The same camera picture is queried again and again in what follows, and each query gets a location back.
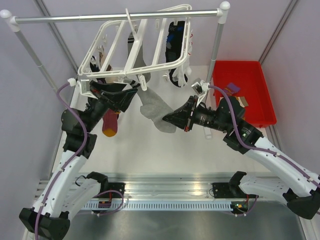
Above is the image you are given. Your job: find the grey sock back row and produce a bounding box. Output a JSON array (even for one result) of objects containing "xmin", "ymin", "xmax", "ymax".
[{"xmin": 127, "ymin": 32, "xmax": 151, "ymax": 82}]

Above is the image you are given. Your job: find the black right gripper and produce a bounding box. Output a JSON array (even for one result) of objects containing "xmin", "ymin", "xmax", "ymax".
[{"xmin": 163, "ymin": 94, "xmax": 231, "ymax": 132}]

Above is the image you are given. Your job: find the white slotted cable duct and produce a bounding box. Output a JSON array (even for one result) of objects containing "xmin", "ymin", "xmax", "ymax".
[{"xmin": 82, "ymin": 200, "xmax": 233, "ymax": 211}]

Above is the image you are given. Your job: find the grey sock with black stripes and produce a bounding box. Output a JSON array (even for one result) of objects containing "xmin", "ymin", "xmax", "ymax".
[{"xmin": 123, "ymin": 77, "xmax": 177, "ymax": 134}]

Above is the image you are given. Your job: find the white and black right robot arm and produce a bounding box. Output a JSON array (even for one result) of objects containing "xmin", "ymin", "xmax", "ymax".
[{"xmin": 162, "ymin": 95, "xmax": 320, "ymax": 220}]

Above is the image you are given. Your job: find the white plastic clip hanger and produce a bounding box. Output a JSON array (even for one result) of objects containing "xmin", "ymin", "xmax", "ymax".
[{"xmin": 78, "ymin": 13, "xmax": 191, "ymax": 91}]

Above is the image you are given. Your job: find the red plastic bin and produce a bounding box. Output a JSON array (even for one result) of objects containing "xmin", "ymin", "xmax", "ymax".
[{"xmin": 212, "ymin": 60, "xmax": 277, "ymax": 128}]

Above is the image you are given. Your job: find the brown and beige back sock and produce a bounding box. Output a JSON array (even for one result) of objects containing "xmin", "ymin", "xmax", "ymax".
[{"xmin": 98, "ymin": 50, "xmax": 113, "ymax": 84}]

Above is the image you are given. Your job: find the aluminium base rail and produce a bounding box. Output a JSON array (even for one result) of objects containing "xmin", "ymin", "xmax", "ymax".
[{"xmin": 104, "ymin": 172, "xmax": 234, "ymax": 201}]

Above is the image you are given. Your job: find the black sock back left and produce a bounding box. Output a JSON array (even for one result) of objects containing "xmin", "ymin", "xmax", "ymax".
[{"xmin": 89, "ymin": 55, "xmax": 100, "ymax": 73}]

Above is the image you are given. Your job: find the silver and white clothes rack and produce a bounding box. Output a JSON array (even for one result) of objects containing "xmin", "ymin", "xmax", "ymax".
[{"xmin": 0, "ymin": 1, "xmax": 231, "ymax": 145}]

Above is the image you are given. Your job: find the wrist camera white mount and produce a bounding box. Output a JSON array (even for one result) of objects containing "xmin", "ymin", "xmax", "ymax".
[
  {"xmin": 191, "ymin": 78, "xmax": 210, "ymax": 107},
  {"xmin": 76, "ymin": 78, "xmax": 95, "ymax": 98}
]

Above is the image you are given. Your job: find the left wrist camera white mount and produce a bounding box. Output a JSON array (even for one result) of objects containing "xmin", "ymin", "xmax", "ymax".
[{"xmin": 76, "ymin": 78, "xmax": 95, "ymax": 98}]

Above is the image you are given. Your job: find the purple striped sock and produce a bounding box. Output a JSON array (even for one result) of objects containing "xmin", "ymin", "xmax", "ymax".
[
  {"xmin": 223, "ymin": 82, "xmax": 241, "ymax": 96},
  {"xmin": 102, "ymin": 109, "xmax": 120, "ymax": 138}
]

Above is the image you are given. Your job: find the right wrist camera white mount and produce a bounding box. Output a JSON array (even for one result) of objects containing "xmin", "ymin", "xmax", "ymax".
[{"xmin": 191, "ymin": 78, "xmax": 210, "ymax": 107}]

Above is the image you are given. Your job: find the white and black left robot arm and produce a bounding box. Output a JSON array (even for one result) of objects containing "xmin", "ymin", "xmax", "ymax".
[{"xmin": 19, "ymin": 81, "xmax": 138, "ymax": 240}]

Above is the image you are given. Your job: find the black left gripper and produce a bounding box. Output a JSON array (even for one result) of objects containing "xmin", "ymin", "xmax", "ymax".
[{"xmin": 83, "ymin": 79, "xmax": 138, "ymax": 132}]

